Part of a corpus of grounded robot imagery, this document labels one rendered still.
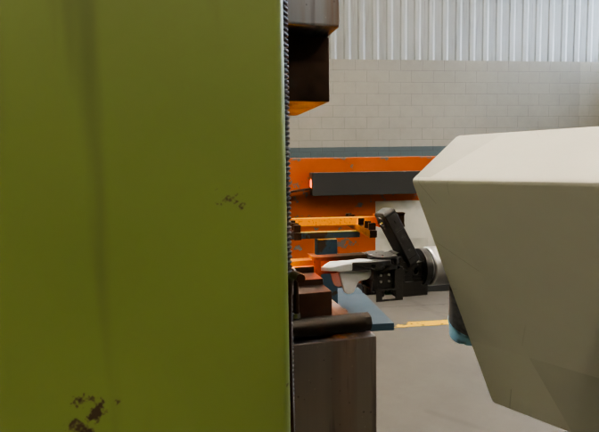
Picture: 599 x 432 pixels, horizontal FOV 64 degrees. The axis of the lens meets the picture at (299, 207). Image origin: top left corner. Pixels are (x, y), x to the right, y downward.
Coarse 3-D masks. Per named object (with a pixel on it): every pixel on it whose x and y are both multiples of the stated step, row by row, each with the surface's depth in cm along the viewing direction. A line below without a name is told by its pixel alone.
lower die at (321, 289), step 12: (312, 276) 81; (300, 288) 77; (312, 288) 77; (324, 288) 77; (300, 300) 74; (312, 300) 74; (324, 300) 75; (300, 312) 74; (312, 312) 74; (324, 312) 75
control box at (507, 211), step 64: (576, 128) 36; (448, 192) 38; (512, 192) 34; (576, 192) 31; (448, 256) 43; (512, 256) 38; (576, 256) 34; (512, 320) 42; (576, 320) 37; (512, 384) 47; (576, 384) 41
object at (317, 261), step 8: (312, 256) 86; (320, 256) 87; (328, 256) 87; (336, 256) 87; (344, 256) 87; (352, 256) 87; (360, 256) 88; (296, 264) 85; (304, 264) 85; (312, 264) 85; (320, 264) 85; (320, 272) 85; (328, 272) 86; (336, 272) 87
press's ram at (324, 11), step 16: (288, 0) 65; (304, 0) 65; (320, 0) 66; (336, 0) 66; (288, 16) 65; (304, 16) 66; (320, 16) 66; (336, 16) 67; (288, 32) 69; (304, 32) 69; (320, 32) 69
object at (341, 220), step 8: (344, 216) 149; (352, 216) 148; (360, 216) 148; (368, 216) 148; (400, 216) 149; (304, 224) 145; (312, 224) 145; (320, 224) 146; (328, 224) 146; (336, 224) 146; (344, 224) 146; (376, 224) 147
